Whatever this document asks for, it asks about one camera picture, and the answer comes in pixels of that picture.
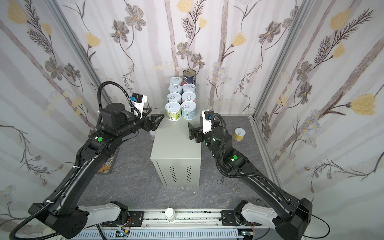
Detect green label can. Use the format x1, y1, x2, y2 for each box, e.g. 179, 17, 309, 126
165, 102, 181, 122

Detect dark blue tomato can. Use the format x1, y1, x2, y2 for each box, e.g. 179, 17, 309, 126
183, 69, 197, 85

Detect white lid can front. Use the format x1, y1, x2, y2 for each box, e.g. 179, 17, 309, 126
168, 84, 183, 94

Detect grey metal cabinet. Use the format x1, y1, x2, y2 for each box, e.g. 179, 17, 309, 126
151, 100, 202, 187

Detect pink label can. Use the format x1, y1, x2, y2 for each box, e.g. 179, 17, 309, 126
169, 77, 183, 86

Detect metal scissors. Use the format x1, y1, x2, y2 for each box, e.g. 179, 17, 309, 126
217, 176, 227, 187

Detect white knob on rail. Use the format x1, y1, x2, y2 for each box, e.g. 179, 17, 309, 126
165, 208, 176, 222

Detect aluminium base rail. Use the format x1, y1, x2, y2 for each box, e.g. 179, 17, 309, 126
56, 208, 310, 240

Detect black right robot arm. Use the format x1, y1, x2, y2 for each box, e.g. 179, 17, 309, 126
188, 110, 315, 240

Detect yellow label can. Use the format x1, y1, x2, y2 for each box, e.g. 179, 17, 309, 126
234, 128, 246, 141

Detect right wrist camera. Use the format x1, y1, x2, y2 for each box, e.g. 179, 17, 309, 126
202, 110, 214, 134

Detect teal label can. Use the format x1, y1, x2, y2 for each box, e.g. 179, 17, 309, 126
167, 93, 182, 104
182, 84, 196, 93

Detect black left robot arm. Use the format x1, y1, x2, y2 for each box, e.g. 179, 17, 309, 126
9, 81, 165, 240

